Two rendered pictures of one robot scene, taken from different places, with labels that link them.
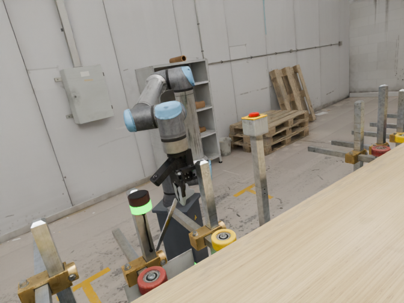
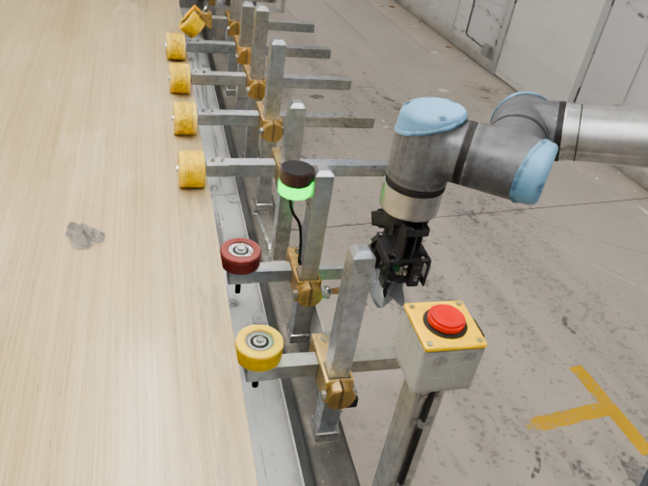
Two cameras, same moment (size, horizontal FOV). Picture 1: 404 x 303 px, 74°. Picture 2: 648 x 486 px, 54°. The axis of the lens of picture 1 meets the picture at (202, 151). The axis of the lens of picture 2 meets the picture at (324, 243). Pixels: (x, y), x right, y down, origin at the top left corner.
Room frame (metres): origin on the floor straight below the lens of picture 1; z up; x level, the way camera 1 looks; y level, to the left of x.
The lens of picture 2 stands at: (0.96, -0.75, 1.67)
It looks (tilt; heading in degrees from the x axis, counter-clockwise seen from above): 36 degrees down; 102
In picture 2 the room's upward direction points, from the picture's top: 10 degrees clockwise
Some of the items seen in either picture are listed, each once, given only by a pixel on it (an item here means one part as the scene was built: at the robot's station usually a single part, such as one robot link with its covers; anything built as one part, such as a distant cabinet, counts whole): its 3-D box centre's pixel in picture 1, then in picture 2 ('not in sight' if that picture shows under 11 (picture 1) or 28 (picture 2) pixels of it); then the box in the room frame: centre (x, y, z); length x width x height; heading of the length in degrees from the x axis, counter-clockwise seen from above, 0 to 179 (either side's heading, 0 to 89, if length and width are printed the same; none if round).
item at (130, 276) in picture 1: (145, 266); (302, 276); (0.72, 0.24, 0.85); 0.14 x 0.06 x 0.05; 120
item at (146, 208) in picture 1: (140, 205); (294, 185); (0.70, 0.20, 1.08); 0.06 x 0.06 x 0.02
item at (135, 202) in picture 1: (139, 198); (296, 174); (0.70, 0.20, 1.10); 0.06 x 0.06 x 0.02
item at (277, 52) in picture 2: not in sight; (269, 131); (0.48, 0.66, 0.93); 0.04 x 0.04 x 0.48; 30
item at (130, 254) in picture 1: (133, 259); (331, 270); (0.77, 0.29, 0.84); 0.43 x 0.03 x 0.04; 30
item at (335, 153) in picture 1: (342, 154); not in sight; (1.41, -0.79, 0.83); 0.44 x 0.03 x 0.04; 30
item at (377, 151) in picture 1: (380, 157); not in sight; (1.24, -0.89, 0.85); 0.08 x 0.08 x 0.11
